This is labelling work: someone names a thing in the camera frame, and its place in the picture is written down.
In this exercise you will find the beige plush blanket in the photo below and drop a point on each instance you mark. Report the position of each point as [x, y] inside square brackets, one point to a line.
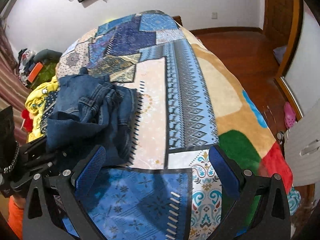
[243, 133]

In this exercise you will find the navy dotted patterned cloth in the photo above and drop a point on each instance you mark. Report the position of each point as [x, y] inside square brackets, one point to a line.
[48, 110]

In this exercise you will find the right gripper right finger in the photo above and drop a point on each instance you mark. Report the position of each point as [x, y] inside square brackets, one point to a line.
[259, 210]

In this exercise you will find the green patterned storage bag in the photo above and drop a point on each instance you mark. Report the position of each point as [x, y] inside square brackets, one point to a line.
[45, 74]

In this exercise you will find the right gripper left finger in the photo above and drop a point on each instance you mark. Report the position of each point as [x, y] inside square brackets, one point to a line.
[41, 218]

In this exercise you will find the brown wooden door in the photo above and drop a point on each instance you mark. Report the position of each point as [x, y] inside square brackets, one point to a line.
[282, 26]

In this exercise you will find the orange sleeve forearm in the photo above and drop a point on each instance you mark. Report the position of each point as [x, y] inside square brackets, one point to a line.
[16, 211]

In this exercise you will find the yellow printed blanket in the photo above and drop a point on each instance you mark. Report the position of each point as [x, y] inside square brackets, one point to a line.
[35, 104]

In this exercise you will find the pink slipper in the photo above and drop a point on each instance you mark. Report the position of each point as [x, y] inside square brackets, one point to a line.
[289, 115]

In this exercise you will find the white sliding wardrobe door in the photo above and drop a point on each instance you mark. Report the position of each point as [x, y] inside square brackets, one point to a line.
[300, 82]

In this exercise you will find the grey plush toy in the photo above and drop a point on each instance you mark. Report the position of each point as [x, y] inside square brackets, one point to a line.
[47, 55]

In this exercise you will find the red plush toy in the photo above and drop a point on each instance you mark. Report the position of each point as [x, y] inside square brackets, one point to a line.
[27, 120]

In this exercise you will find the orange box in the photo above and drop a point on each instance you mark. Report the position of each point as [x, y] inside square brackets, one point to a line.
[35, 71]

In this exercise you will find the striped red curtain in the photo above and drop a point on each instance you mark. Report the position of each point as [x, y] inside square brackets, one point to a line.
[13, 92]

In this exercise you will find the blue denim jacket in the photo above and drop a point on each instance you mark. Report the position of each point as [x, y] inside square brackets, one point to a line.
[92, 111]

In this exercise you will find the blue patchwork bed cover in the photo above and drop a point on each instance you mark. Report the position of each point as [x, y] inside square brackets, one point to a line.
[165, 187]

